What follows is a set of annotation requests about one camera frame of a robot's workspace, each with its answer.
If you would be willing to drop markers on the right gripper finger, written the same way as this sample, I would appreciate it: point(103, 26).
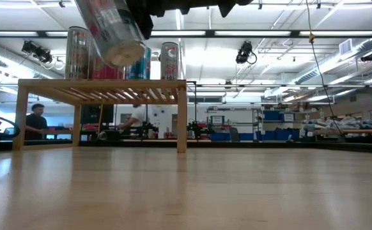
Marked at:
point(142, 16)

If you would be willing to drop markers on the blue silver Red Bull can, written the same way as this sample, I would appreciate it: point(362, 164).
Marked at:
point(141, 72)
point(112, 35)

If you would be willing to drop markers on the Spindrift raspberry lime can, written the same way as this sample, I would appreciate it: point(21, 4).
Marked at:
point(106, 73)

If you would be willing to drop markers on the black-lidded white yellow can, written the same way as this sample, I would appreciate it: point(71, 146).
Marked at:
point(75, 60)

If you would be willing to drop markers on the background black robot arm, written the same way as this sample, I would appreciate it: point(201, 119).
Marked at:
point(198, 127)
point(147, 127)

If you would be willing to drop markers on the wooden slatted shelf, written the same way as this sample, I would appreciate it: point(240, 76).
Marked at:
point(103, 83)

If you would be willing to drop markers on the thin black stand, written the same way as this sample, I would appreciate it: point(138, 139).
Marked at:
point(195, 102)

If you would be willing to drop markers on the person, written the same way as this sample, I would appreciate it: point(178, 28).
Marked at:
point(138, 116)
point(35, 123)

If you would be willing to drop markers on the black monitor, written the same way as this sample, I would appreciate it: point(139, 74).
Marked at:
point(93, 115)

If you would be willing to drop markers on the rack with blue bins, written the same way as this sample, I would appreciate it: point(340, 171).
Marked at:
point(272, 115)

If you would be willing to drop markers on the black office chair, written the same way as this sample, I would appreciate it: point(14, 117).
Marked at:
point(234, 134)

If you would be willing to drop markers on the white ceiling vent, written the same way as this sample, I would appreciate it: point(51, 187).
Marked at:
point(345, 47)

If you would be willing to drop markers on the black ceiling fixture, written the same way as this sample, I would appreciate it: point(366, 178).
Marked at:
point(368, 57)

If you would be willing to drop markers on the pile of clear plastic bags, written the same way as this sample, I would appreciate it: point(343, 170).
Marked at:
point(345, 123)

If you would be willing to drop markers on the long wooden workbench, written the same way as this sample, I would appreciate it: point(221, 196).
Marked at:
point(358, 131)

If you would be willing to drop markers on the silver ceiling air duct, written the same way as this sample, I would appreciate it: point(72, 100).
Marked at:
point(333, 65)

